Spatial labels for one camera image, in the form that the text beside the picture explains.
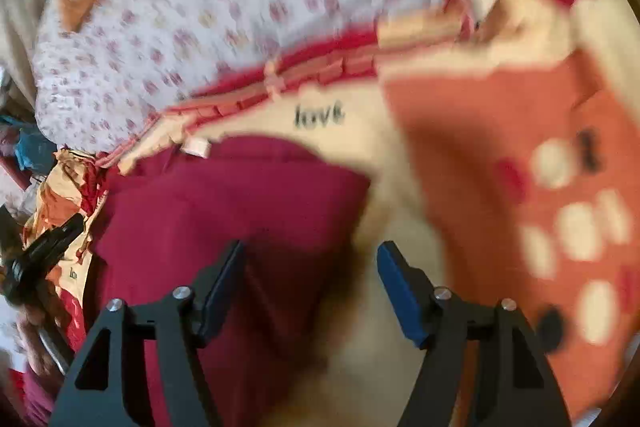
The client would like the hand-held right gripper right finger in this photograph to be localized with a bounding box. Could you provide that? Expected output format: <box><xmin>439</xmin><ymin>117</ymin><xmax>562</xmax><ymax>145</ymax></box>
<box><xmin>376</xmin><ymin>241</ymin><xmax>573</xmax><ymax>427</ymax></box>

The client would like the beige curtain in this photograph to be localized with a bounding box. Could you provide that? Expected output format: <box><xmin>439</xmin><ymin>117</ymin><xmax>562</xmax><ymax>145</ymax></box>
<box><xmin>0</xmin><ymin>0</ymin><xmax>56</xmax><ymax>108</ymax></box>

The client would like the grey metal rod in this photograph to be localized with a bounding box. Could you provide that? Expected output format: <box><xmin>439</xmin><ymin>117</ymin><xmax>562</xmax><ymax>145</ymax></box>
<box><xmin>35</xmin><ymin>327</ymin><xmax>71</xmax><ymax>375</ymax></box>

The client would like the teal plastic bag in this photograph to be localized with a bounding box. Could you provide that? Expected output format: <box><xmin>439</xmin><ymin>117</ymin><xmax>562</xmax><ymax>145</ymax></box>
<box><xmin>0</xmin><ymin>114</ymin><xmax>56</xmax><ymax>172</ymax></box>

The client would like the maroon garment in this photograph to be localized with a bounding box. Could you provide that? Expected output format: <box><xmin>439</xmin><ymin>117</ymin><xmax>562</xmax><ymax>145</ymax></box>
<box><xmin>90</xmin><ymin>134</ymin><xmax>373</xmax><ymax>427</ymax></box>

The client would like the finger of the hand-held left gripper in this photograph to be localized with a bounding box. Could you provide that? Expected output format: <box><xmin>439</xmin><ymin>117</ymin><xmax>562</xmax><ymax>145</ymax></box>
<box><xmin>2</xmin><ymin>213</ymin><xmax>86</xmax><ymax>303</ymax></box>

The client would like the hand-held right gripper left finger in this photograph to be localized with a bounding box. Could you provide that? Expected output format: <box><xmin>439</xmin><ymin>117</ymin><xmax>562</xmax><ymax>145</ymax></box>
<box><xmin>50</xmin><ymin>240</ymin><xmax>246</xmax><ymax>427</ymax></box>

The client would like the white floral quilt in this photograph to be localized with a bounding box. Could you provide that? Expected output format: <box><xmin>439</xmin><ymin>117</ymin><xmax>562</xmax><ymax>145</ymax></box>
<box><xmin>32</xmin><ymin>0</ymin><xmax>576</xmax><ymax>152</ymax></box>

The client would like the orange red printed blanket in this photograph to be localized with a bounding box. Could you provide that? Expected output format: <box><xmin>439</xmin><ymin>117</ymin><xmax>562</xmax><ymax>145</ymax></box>
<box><xmin>20</xmin><ymin>0</ymin><xmax>640</xmax><ymax>427</ymax></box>

